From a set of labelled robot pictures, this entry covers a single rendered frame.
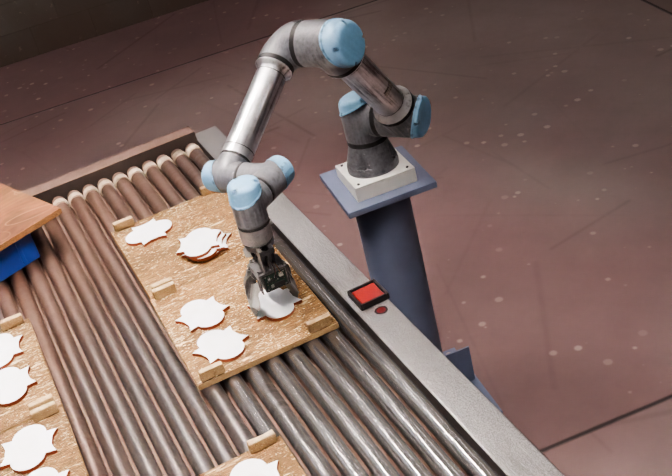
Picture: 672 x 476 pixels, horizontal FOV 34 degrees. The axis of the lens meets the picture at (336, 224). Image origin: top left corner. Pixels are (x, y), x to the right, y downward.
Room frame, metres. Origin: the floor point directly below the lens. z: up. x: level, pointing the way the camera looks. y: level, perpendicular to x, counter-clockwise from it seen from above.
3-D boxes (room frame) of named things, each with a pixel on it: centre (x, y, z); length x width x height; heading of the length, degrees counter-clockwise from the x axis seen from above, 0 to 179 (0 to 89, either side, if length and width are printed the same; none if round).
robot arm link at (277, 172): (2.21, 0.13, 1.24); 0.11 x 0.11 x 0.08; 53
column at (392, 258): (2.75, -0.15, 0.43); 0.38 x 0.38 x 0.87; 11
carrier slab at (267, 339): (2.17, 0.28, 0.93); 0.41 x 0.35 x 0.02; 17
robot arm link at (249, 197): (2.12, 0.18, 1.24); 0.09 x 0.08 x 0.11; 143
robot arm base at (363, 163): (2.76, -0.15, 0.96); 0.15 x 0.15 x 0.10
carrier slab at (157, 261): (2.57, 0.40, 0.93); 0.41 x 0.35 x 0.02; 18
